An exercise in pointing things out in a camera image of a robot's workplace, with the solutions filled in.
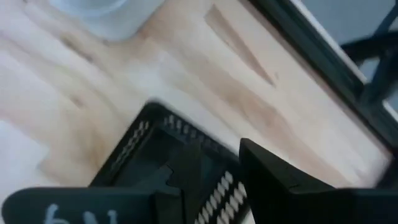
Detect black aluminium table frame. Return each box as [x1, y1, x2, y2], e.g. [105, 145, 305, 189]
[248, 0, 398, 187]

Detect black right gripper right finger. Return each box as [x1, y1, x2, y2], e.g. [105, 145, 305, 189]
[238, 138, 398, 224]

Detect black plastic mesh basket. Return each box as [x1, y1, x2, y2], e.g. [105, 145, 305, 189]
[88, 101, 259, 224]

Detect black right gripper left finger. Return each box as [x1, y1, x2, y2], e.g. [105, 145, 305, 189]
[1, 140, 202, 224]

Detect white plastic bin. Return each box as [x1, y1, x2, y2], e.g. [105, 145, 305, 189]
[49, 0, 166, 42]

